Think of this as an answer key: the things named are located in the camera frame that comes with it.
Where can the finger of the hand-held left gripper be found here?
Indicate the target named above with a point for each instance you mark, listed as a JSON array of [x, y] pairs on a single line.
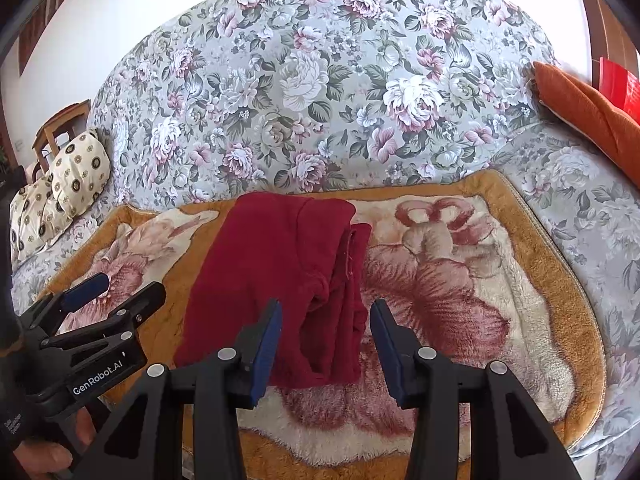
[[82, 292], [130, 310]]

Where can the red paper bag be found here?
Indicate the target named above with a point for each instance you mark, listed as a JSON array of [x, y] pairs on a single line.
[[620, 80]]

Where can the person's left hand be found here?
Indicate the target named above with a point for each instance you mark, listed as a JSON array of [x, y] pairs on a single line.
[[42, 460]]

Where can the red knit sweater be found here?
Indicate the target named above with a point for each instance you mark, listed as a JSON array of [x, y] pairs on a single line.
[[260, 270]]

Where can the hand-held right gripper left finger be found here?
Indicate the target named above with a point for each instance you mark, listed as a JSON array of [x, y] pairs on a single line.
[[265, 355]]

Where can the wooden chair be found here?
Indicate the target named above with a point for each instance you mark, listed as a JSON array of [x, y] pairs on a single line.
[[55, 127]]

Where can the floral fabric sofa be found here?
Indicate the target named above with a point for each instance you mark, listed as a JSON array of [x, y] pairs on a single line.
[[300, 85]]

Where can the orange cushion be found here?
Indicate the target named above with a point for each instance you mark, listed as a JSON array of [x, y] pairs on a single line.
[[595, 115]]

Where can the brown wooden panel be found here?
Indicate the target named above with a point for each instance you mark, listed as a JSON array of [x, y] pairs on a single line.
[[595, 15]]

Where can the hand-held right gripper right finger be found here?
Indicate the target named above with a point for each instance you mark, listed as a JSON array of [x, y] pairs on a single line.
[[387, 355]]

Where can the plush flower-print mat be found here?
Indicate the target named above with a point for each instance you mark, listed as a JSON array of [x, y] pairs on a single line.
[[450, 285]]

